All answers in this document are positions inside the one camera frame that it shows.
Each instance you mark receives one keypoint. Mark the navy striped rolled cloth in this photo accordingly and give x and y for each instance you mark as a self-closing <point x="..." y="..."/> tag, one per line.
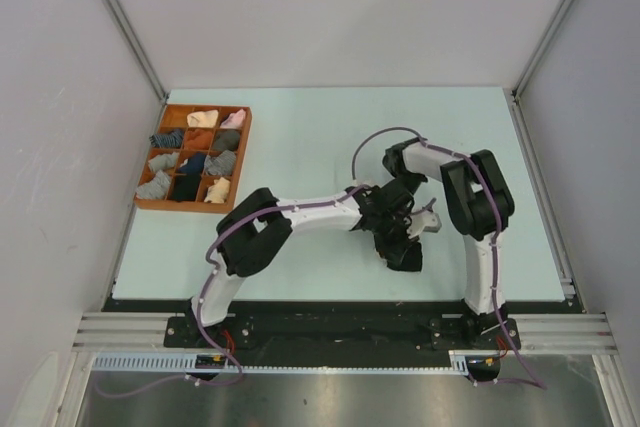
<point x="167" y="140"/>

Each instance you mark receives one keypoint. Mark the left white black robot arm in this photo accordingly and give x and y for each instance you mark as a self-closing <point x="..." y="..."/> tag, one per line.
<point x="253" y="233"/>

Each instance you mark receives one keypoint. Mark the dark grey rolled cloth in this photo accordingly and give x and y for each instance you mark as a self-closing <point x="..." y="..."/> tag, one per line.
<point x="226" y="140"/>

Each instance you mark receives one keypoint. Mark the beige rolled cloth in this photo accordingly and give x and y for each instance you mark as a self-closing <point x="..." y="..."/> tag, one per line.
<point x="218" y="192"/>

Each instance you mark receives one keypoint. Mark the grey striped corner cloth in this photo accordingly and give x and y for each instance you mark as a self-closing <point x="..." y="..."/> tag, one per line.
<point x="156" y="188"/>

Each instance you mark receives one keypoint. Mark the aluminium frame rail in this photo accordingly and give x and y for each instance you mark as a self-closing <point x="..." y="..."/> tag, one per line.
<point x="569" y="334"/>

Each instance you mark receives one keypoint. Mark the pink white rolled cloth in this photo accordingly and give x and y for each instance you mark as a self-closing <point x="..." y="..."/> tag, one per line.
<point x="235" y="120"/>

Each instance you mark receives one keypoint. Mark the right aluminium corner post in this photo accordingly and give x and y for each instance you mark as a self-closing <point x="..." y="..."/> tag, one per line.
<point x="552" y="29"/>

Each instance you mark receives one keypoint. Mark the grey striped rolled cloth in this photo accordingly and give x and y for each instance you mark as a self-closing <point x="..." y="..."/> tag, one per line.
<point x="221" y="165"/>

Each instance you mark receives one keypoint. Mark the light grey rolled cloth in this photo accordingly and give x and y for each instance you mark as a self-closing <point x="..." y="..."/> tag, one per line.
<point x="163" y="162"/>

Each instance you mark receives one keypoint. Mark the aluminium corner post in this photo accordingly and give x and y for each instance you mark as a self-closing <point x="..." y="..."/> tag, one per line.
<point x="128" y="33"/>
<point x="552" y="29"/>

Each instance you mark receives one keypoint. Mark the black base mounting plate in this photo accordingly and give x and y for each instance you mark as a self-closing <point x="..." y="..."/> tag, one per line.
<point x="366" y="335"/>

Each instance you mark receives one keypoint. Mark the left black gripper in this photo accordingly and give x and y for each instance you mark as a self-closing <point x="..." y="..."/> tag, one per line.
<point x="402" y="223"/>

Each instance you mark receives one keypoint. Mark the cream rolled cloth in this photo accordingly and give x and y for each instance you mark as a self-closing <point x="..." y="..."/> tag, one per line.
<point x="204" y="119"/>

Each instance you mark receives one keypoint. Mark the orange rolled cloth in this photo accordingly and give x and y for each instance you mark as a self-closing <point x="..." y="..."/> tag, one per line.
<point x="198" y="139"/>

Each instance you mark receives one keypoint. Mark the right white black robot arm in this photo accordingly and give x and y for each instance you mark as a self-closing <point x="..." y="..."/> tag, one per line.
<point x="479" y="204"/>

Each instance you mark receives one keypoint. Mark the left aluminium corner post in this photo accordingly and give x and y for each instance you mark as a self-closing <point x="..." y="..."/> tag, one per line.
<point x="128" y="33"/>

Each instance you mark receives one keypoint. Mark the orange wooden divided tray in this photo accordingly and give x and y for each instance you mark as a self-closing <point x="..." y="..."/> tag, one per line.
<point x="174" y="116"/>

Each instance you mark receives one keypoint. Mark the navy blue rolled cloth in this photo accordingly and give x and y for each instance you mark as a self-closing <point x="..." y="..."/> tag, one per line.
<point x="193" y="165"/>

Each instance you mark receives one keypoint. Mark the black rolled cloth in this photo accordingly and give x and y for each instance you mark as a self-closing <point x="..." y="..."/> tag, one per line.
<point x="185" y="188"/>

